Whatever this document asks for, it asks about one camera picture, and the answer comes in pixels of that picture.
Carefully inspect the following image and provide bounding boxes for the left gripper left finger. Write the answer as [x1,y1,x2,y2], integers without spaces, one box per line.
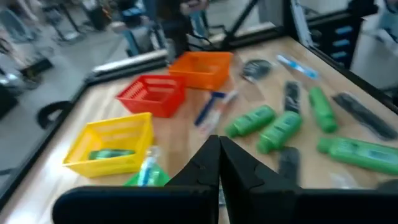
[52,135,221,224]

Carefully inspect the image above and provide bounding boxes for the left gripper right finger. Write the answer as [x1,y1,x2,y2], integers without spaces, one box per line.
[220,136,398,224]

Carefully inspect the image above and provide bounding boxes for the green shampoo bottle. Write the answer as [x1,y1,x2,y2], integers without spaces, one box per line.
[316,136,398,175]
[88,148,137,161]
[224,105,277,139]
[256,111,303,156]
[307,86,340,134]

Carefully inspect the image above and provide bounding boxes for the black comb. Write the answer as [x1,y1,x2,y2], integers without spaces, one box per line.
[331,91,398,141]
[277,146,302,186]
[283,80,302,114]

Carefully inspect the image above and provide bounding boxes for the red white toothbrush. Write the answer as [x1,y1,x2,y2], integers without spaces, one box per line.
[198,89,239,138]

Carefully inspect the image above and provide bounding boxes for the orange plastic basket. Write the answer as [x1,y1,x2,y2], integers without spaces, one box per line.
[168,51,234,91]

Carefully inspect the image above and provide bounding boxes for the black hair ties pack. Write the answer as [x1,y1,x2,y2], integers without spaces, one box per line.
[241,58,274,84]

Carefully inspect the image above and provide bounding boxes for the green plastic basket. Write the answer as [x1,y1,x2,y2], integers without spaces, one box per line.
[123,163,172,187]

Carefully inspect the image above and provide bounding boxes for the yellow plastic basket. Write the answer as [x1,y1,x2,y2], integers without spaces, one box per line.
[62,111,155,179]

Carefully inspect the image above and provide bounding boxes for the red plastic basket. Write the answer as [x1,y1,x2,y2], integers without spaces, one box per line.
[114,73,187,119]

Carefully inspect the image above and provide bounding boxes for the blue disposable razor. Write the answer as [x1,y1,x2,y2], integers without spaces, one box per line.
[194,91,227,127]

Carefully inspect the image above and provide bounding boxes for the blue white wrapped toothbrush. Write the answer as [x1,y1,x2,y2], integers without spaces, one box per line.
[275,53,320,80]

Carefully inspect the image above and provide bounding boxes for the black drawer cabinet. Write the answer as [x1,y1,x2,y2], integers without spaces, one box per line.
[307,12,364,68]

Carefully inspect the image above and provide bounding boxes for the black frame handle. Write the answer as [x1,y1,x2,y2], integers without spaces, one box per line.
[36,100,74,130]

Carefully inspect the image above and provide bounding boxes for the black aluminium rig frame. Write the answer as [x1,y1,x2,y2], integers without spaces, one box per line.
[0,0,398,212]

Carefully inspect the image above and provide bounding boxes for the silver aluminium bracket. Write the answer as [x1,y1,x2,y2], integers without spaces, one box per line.
[290,0,313,47]

